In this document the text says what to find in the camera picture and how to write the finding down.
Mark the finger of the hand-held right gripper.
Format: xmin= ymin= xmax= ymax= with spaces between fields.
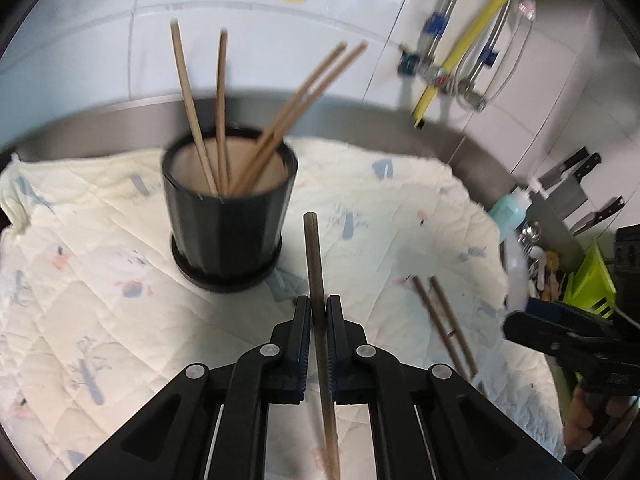
xmin=525 ymin=298 xmax=616 ymax=326
xmin=504 ymin=310 xmax=631 ymax=361

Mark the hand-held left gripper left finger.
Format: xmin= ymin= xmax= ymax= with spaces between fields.
xmin=65 ymin=295 xmax=313 ymax=480

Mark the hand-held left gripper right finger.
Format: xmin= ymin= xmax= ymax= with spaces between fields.
xmin=327 ymin=296 xmax=576 ymax=480

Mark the dark wooden chopstick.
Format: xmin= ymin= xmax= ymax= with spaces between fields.
xmin=302 ymin=211 xmax=342 ymax=480

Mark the black ribbed utensil cup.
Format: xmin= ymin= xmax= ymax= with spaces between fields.
xmin=161 ymin=132 xmax=299 ymax=293

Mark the bunch of brown chopsticks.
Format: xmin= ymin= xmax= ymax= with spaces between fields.
xmin=170 ymin=19 xmax=480 ymax=381

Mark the person's right hand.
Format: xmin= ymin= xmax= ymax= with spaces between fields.
xmin=564 ymin=385 xmax=640 ymax=461

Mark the green plastic rack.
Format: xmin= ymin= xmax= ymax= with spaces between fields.
xmin=562 ymin=240 xmax=618 ymax=318

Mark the cluster of metal spoons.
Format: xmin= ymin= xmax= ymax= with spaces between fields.
xmin=517 ymin=220 xmax=566 ymax=301

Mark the blue soap pump bottle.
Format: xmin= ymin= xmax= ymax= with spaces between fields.
xmin=487 ymin=180 xmax=543 ymax=241

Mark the cream quilted printed cloth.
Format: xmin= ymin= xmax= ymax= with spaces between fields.
xmin=0 ymin=135 xmax=566 ymax=480

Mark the metal angle valve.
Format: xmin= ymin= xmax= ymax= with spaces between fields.
xmin=457 ymin=72 xmax=488 ymax=111
xmin=397 ymin=45 xmax=451 ymax=86

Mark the black-handled cleaver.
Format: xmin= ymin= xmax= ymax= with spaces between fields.
xmin=547 ymin=152 xmax=602 ymax=221

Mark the small black-handled knife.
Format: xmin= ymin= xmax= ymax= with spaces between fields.
xmin=571 ymin=196 xmax=627 ymax=237

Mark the yellow gas hose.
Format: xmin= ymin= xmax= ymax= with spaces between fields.
xmin=411 ymin=0 xmax=543 ymax=128

